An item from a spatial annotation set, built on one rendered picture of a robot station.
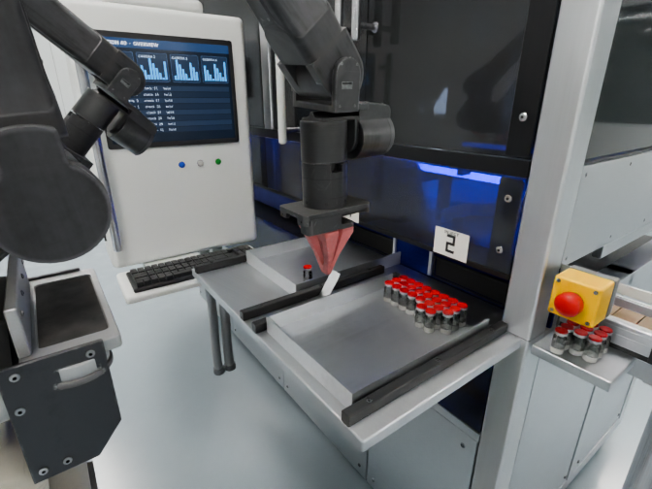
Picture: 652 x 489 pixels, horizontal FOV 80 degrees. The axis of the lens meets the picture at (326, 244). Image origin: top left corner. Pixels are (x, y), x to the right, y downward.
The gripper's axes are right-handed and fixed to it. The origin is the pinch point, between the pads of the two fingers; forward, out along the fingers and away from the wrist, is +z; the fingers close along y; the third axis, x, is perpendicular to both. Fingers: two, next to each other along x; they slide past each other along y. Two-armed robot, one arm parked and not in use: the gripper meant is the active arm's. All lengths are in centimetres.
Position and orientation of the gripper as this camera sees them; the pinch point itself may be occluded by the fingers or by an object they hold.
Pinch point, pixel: (326, 267)
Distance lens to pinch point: 53.6
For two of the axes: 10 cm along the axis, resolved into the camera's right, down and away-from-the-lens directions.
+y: 8.1, -2.2, 5.4
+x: -5.8, -2.9, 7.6
